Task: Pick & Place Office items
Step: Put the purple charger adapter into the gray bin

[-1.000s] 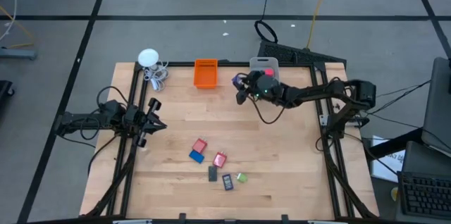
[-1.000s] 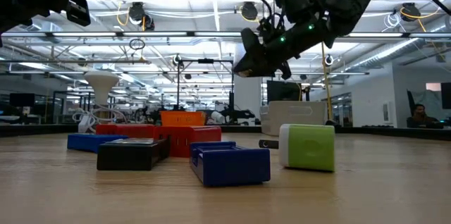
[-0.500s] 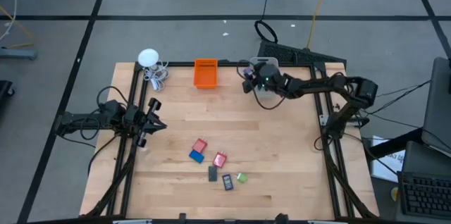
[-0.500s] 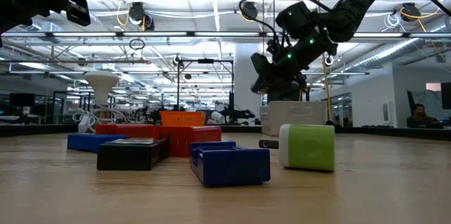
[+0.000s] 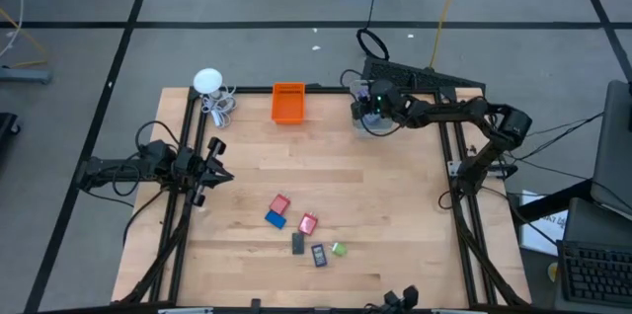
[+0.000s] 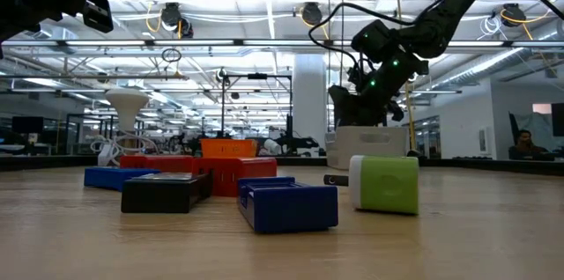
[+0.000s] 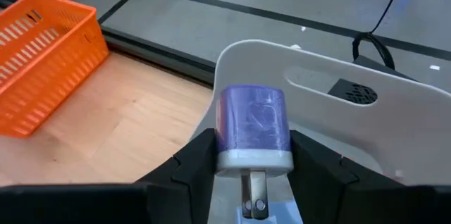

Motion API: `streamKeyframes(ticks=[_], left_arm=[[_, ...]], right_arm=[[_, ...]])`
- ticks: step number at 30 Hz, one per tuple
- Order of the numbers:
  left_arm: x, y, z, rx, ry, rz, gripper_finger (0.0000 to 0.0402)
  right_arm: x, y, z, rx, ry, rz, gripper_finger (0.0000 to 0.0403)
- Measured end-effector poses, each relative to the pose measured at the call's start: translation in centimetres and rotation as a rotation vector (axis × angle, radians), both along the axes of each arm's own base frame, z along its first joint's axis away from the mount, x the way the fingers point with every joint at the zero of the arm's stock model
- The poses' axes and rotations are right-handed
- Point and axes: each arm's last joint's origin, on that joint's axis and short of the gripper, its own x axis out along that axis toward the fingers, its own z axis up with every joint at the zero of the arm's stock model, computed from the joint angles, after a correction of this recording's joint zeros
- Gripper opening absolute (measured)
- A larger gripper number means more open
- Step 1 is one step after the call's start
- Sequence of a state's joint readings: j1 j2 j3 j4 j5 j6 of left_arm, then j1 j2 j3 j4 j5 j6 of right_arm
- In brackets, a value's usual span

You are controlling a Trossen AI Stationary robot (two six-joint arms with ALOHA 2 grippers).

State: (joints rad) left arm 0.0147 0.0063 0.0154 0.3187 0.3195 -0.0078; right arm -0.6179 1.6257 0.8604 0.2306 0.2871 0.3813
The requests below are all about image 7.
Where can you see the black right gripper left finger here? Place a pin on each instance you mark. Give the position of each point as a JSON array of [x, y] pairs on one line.
[[169, 203]]

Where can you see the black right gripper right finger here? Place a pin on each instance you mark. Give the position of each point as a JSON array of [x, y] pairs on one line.
[[352, 206]]

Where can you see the purple and white wall charger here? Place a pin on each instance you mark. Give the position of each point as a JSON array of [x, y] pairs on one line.
[[253, 122]]

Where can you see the clear plastic bin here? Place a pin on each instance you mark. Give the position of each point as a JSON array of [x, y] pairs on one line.
[[387, 129]]

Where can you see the black perforated computer case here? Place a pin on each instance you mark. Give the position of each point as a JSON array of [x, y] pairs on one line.
[[352, 93]]

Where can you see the orange slatted plastic basket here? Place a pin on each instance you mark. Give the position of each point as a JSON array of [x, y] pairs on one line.
[[63, 86]]

